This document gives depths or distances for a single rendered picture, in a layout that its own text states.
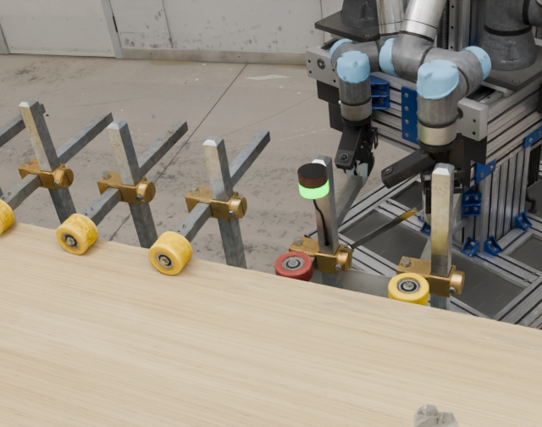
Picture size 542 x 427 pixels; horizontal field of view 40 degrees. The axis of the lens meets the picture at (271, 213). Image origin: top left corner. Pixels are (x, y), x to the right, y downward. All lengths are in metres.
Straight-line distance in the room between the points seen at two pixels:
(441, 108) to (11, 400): 0.97
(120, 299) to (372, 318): 0.53
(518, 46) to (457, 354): 0.89
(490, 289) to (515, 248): 0.22
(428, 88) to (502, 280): 1.26
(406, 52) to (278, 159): 2.12
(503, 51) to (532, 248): 0.94
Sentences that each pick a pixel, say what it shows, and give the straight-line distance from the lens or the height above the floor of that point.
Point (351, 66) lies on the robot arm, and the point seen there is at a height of 1.17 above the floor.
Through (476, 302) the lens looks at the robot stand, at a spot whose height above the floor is 0.21.
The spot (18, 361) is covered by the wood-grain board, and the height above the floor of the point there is 0.90.
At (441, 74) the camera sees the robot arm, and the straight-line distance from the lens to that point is 1.41.
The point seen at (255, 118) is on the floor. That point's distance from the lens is 4.01.
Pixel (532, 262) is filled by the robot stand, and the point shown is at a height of 0.21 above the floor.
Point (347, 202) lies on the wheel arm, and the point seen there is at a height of 0.86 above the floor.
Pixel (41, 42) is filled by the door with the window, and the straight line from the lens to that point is 5.35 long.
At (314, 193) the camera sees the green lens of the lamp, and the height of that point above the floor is 1.08.
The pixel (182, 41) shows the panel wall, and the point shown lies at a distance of 4.76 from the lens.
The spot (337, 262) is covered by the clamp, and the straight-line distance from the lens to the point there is 1.64.
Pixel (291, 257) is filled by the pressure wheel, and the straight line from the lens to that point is 1.59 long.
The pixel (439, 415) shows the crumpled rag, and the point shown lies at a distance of 1.27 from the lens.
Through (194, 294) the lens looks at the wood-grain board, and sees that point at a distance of 1.55.
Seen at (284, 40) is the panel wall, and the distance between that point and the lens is 4.49.
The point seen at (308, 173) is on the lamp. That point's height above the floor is 1.11.
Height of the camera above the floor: 1.92
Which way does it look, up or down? 36 degrees down
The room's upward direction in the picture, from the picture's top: 8 degrees counter-clockwise
